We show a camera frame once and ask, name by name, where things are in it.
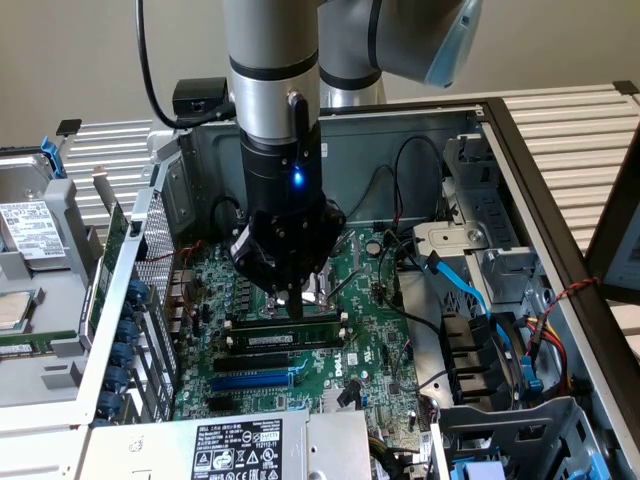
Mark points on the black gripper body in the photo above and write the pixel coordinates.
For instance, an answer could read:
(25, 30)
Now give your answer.
(285, 200)

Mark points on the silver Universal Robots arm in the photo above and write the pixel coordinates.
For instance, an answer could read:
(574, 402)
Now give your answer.
(272, 45)

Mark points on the black RAM slot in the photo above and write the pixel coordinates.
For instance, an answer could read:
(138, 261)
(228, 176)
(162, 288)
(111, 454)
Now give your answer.
(270, 324)

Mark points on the RAM stick with white label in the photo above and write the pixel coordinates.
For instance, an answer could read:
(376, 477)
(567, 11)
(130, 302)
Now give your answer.
(280, 341)

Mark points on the green RAM stick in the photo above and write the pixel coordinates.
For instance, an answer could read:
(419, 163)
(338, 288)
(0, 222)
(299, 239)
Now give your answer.
(22, 348)

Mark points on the CPU socket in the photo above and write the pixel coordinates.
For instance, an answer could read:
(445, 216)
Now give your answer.
(320, 290)

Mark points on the metal locking lever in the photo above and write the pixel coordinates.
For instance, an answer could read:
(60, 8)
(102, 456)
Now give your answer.
(345, 287)

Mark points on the black expansion slot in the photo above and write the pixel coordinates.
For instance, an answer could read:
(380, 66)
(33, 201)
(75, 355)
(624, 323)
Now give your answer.
(252, 362)

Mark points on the green Dell motherboard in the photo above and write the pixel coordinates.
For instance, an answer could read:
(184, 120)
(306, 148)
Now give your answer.
(370, 320)

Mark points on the blue expansion slot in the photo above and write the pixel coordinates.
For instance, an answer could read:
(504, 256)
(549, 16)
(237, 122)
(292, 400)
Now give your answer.
(250, 382)

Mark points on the round coin battery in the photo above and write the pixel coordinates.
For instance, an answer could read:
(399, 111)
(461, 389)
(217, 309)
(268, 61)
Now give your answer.
(372, 246)

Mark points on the silver chipset heatsink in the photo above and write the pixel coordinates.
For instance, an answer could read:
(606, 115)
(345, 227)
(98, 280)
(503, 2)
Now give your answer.
(340, 398)

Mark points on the black box with port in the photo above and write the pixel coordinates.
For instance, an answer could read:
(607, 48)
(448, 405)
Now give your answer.
(200, 95)

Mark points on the silver power supply unit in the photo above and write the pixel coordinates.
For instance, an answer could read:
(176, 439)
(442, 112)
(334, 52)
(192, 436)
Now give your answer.
(240, 445)

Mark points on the black fan shroud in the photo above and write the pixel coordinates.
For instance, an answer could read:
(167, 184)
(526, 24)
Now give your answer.
(475, 360)

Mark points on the grey metal disk bay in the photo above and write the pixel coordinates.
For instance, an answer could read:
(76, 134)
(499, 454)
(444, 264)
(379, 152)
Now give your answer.
(475, 210)

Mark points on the green graphics card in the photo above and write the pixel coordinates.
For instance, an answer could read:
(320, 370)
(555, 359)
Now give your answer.
(107, 270)

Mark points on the black table clamp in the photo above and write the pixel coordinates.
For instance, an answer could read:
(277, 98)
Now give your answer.
(626, 87)
(68, 127)

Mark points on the open PC case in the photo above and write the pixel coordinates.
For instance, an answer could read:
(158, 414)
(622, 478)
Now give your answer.
(520, 165)

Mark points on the grey parts rack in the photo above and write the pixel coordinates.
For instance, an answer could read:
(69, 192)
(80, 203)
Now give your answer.
(55, 300)

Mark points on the hard disk with white label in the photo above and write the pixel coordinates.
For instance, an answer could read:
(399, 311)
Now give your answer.
(32, 230)

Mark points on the hard disk in blue caddy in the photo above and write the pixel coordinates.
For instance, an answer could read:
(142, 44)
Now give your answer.
(25, 172)

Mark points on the grey front drive cage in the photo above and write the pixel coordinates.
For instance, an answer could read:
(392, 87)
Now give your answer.
(520, 440)

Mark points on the silver CPU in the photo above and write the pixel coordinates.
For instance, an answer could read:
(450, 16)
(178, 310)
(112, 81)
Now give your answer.
(12, 310)

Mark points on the dark framed panel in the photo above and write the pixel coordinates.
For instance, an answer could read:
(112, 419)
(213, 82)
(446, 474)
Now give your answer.
(617, 250)

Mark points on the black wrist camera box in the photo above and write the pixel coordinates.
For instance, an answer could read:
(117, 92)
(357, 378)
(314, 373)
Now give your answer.
(250, 250)

